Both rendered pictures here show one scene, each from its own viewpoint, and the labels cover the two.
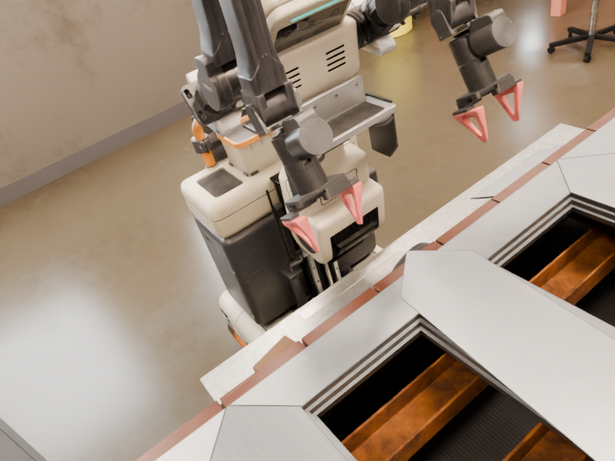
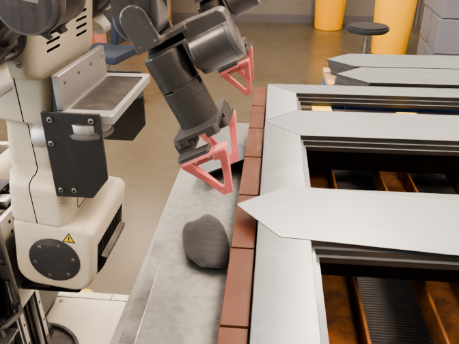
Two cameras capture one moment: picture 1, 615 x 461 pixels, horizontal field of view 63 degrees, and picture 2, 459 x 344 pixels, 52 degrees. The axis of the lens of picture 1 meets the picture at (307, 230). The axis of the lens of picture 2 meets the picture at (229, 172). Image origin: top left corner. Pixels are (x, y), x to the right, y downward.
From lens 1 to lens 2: 0.65 m
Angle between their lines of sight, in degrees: 50
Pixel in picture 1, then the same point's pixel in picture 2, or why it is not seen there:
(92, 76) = not seen: outside the picture
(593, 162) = (289, 117)
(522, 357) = (414, 231)
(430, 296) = (302, 225)
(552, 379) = (447, 234)
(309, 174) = (207, 95)
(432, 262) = (269, 203)
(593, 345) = (436, 206)
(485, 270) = (315, 193)
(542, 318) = (391, 205)
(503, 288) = (343, 198)
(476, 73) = not seen: hidden behind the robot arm
